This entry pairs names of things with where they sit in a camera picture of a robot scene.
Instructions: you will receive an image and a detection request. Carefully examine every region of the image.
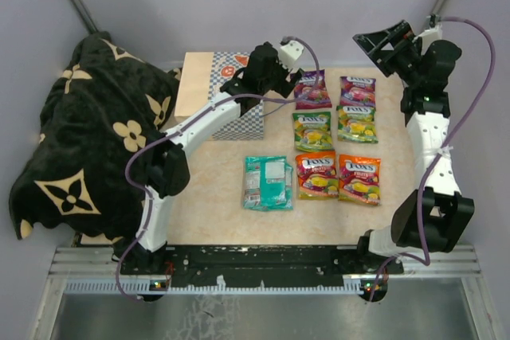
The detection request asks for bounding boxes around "white slotted cable duct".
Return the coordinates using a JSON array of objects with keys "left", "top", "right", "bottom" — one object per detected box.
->
[{"left": 63, "top": 278, "right": 390, "bottom": 295}]

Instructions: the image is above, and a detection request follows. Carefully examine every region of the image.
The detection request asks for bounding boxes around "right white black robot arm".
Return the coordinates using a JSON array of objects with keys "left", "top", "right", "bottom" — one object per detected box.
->
[{"left": 353, "top": 21, "right": 475, "bottom": 273}]

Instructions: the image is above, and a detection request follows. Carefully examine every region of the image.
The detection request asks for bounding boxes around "purple cable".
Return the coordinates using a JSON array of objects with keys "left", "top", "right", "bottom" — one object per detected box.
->
[
  {"left": 115, "top": 36, "right": 322, "bottom": 303},
  {"left": 368, "top": 16, "right": 497, "bottom": 303}
]

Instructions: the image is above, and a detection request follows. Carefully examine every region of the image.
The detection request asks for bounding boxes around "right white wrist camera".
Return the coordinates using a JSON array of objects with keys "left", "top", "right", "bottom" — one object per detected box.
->
[{"left": 414, "top": 14, "right": 442, "bottom": 54}]

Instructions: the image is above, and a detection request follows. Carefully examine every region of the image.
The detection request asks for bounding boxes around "black floral blanket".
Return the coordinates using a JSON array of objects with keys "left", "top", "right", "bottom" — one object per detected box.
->
[{"left": 9, "top": 32, "right": 181, "bottom": 240}]

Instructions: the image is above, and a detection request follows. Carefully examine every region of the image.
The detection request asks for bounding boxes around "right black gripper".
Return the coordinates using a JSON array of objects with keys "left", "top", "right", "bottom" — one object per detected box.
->
[{"left": 352, "top": 21, "right": 423, "bottom": 87}]

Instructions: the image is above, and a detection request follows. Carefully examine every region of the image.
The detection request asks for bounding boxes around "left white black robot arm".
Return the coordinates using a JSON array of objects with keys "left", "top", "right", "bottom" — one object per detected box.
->
[{"left": 124, "top": 37, "right": 305, "bottom": 274}]

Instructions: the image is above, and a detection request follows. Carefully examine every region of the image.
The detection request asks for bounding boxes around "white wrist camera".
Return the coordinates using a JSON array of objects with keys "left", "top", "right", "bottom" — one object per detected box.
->
[
  {"left": 277, "top": 37, "right": 305, "bottom": 69},
  {"left": 414, "top": 14, "right": 442, "bottom": 54}
]

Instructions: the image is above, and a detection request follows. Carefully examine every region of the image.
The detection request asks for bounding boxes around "purple snack packet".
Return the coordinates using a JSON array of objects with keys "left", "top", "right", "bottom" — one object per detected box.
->
[
  {"left": 294, "top": 69, "right": 332, "bottom": 110},
  {"left": 339, "top": 76, "right": 376, "bottom": 107}
]

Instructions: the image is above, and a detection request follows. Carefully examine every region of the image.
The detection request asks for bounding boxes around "teal snack packet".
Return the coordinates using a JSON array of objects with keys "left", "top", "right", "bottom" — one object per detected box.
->
[
  {"left": 257, "top": 156, "right": 293, "bottom": 211},
  {"left": 243, "top": 157, "right": 262, "bottom": 209}
]

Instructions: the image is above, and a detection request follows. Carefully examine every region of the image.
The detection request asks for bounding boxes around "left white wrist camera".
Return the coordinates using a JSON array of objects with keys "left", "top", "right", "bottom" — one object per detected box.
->
[{"left": 277, "top": 37, "right": 305, "bottom": 69}]

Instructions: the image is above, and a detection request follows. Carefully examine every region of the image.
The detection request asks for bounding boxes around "green Fox's candy packet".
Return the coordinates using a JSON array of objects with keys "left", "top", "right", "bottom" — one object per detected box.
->
[{"left": 292, "top": 111, "right": 334, "bottom": 152}]

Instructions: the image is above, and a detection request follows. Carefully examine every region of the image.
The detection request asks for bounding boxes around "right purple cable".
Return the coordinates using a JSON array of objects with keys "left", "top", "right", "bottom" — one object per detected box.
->
[{"left": 368, "top": 16, "right": 497, "bottom": 303}]

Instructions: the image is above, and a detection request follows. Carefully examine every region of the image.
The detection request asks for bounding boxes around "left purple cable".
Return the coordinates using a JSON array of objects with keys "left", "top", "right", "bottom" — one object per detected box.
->
[{"left": 115, "top": 36, "right": 322, "bottom": 303}]

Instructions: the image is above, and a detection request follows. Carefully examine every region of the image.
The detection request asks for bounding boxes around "blue checkered paper bag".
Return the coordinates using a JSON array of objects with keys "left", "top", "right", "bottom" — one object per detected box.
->
[{"left": 174, "top": 52, "right": 264, "bottom": 141}]

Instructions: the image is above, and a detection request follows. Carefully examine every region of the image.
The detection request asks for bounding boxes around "aluminium frame rail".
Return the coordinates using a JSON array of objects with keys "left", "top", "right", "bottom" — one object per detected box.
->
[{"left": 49, "top": 244, "right": 481, "bottom": 279}]

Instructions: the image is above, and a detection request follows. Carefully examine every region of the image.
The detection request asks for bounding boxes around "orange snack packet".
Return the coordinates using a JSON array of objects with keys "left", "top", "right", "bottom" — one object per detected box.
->
[
  {"left": 339, "top": 154, "right": 381, "bottom": 206},
  {"left": 295, "top": 150, "right": 339, "bottom": 200}
]

